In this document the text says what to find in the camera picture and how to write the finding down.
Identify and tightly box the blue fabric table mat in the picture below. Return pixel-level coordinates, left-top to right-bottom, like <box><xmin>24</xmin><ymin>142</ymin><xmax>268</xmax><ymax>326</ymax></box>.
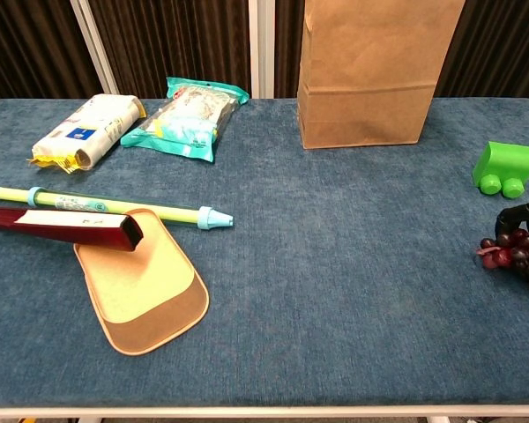
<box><xmin>0</xmin><ymin>97</ymin><xmax>529</xmax><ymax>409</ymax></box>

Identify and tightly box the tan brown pad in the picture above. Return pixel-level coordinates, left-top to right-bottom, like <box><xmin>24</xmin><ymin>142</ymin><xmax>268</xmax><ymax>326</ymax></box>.
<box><xmin>73</xmin><ymin>208</ymin><xmax>210</xmax><ymax>356</ymax></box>

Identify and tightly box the long dark red box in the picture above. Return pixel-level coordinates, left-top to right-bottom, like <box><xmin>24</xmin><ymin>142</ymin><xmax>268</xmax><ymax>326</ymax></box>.
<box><xmin>0</xmin><ymin>205</ymin><xmax>145</xmax><ymax>252</ymax></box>

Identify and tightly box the teal clear snack packet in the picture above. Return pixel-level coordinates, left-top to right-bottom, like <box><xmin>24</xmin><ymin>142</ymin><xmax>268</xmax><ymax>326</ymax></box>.
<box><xmin>120</xmin><ymin>77</ymin><xmax>250</xmax><ymax>163</ymax></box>

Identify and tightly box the white yellow-ended food packet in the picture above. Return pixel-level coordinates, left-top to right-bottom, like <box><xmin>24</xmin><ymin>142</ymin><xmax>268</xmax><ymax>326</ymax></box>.
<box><xmin>28</xmin><ymin>93</ymin><xmax>146</xmax><ymax>174</ymax></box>

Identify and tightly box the dark brown pleated curtain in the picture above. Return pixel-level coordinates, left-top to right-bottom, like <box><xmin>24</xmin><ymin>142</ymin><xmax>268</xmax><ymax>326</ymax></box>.
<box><xmin>272</xmin><ymin>0</ymin><xmax>308</xmax><ymax>99</ymax></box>
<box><xmin>436</xmin><ymin>0</ymin><xmax>529</xmax><ymax>101</ymax></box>
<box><xmin>0</xmin><ymin>0</ymin><xmax>105</xmax><ymax>107</ymax></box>
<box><xmin>89</xmin><ymin>0</ymin><xmax>251</xmax><ymax>99</ymax></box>

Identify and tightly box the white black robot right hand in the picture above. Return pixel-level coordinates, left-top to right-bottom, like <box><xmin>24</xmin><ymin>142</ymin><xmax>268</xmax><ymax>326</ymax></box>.
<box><xmin>494</xmin><ymin>192</ymin><xmax>529</xmax><ymax>241</ymax></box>

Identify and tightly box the teal green toy pump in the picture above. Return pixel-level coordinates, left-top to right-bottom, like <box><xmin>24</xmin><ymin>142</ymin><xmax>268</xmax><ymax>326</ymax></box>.
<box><xmin>0</xmin><ymin>172</ymin><xmax>235</xmax><ymax>233</ymax></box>

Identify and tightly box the purple grape bunch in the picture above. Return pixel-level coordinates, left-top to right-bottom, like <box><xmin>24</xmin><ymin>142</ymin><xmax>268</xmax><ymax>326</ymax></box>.
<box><xmin>474</xmin><ymin>227</ymin><xmax>529</xmax><ymax>283</ymax></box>

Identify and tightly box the white partition post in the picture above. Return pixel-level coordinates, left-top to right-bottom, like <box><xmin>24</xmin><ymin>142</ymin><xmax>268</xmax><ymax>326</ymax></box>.
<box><xmin>248</xmin><ymin>0</ymin><xmax>275</xmax><ymax>99</ymax></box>
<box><xmin>69</xmin><ymin>0</ymin><xmax>119</xmax><ymax>96</ymax></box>

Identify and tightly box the brown paper bag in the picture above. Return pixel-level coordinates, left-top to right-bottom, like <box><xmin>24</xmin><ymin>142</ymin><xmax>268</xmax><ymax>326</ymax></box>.
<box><xmin>296</xmin><ymin>0</ymin><xmax>467</xmax><ymax>150</ymax></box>

